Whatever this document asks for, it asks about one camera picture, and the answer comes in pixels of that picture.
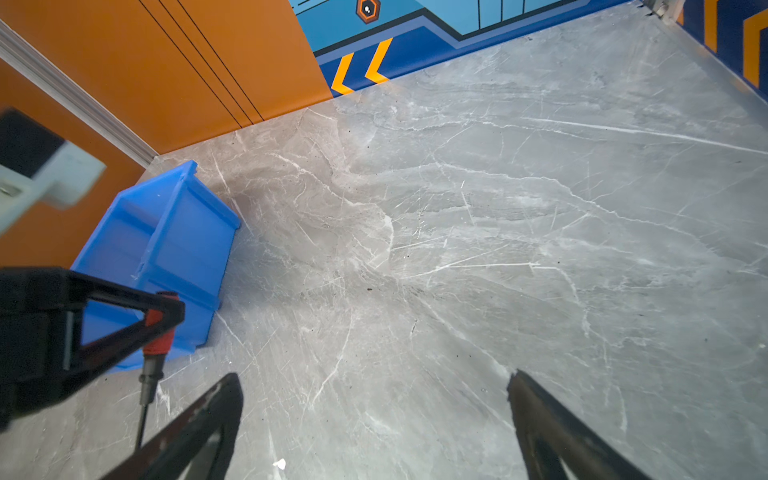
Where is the red handled screwdriver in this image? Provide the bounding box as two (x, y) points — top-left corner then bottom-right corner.
(134, 291), (184, 452)

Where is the blue plastic bin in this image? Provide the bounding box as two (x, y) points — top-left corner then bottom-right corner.
(72, 161), (241, 360)

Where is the left aluminium corner post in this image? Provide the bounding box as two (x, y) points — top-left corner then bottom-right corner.
(1, 21), (158, 168)

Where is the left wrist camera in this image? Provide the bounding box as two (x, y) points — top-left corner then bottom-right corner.
(1, 108), (106, 232)

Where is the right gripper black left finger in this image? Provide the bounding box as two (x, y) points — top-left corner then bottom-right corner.
(105, 372), (244, 479)

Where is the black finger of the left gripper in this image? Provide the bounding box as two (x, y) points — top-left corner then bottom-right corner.
(1, 267), (185, 428)

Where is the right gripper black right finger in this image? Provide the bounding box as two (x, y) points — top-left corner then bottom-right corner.
(507, 370), (649, 480)

